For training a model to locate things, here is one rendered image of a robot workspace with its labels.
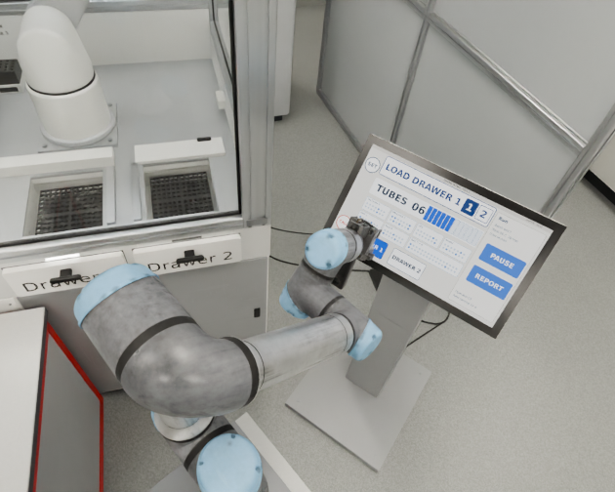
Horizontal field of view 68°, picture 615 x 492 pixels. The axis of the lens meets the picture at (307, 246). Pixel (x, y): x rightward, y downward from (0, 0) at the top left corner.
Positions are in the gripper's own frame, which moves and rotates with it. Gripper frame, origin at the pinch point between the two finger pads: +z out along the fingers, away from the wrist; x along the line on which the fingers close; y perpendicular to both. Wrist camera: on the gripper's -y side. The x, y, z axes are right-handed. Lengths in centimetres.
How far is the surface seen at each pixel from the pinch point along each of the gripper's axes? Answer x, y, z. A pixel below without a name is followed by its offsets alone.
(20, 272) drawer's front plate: 68, -43, -36
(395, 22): 64, 84, 122
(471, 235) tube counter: -21.5, 14.8, 2.4
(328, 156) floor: 82, 8, 167
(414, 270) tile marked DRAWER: -13.7, 0.3, 2.5
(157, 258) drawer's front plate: 47, -28, -15
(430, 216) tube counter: -10.7, 14.5, 2.5
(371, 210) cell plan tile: 3.5, 8.7, 2.5
